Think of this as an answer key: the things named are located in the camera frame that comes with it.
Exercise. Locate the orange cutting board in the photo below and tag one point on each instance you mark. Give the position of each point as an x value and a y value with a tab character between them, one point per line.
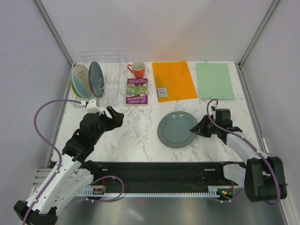
173	81

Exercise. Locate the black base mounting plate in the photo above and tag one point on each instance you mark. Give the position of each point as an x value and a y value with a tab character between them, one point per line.
165	175

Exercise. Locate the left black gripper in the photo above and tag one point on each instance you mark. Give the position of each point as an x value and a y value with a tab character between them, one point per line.
116	120

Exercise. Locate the cream blue leaf plate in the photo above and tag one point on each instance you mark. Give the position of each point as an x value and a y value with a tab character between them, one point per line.
81	82

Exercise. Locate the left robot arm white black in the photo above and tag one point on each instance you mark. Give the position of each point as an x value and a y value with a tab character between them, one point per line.
72	172

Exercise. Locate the left aluminium frame post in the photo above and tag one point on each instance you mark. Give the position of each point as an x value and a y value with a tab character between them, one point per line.
44	14

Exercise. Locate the grey-green ribbed plate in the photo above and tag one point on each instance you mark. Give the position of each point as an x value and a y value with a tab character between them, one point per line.
174	129

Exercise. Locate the white wire dish rack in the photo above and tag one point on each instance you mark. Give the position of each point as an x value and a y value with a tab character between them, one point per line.
113	63

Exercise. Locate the dark blue floral plate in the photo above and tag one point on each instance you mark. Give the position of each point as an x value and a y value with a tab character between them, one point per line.
96	79

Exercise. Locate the light green cutting board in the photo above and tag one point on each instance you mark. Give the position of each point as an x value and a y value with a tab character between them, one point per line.
213	81

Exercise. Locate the right aluminium frame post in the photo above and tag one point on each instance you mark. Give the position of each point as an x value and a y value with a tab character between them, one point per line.
270	11

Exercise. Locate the purple treehouse book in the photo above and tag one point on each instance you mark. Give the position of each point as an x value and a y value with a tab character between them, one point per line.
137	92

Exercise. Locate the white slotted cable duct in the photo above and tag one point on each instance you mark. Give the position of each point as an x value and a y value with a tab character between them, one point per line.
112	192

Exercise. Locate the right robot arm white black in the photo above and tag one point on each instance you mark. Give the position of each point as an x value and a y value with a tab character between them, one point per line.
262	177

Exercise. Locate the orange mug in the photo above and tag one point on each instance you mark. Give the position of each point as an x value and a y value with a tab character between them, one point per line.
137	68

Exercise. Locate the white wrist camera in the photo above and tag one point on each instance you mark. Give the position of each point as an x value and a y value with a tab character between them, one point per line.
91	107
213	109

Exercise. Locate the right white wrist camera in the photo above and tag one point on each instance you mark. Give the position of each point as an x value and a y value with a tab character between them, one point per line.
213	109

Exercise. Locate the aluminium frame post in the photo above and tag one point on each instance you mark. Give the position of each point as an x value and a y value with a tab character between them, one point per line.
44	14
270	11

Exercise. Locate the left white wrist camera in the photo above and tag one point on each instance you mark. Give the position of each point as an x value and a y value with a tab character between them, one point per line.
91	107

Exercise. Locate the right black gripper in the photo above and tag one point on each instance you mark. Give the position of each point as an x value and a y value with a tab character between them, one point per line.
199	128

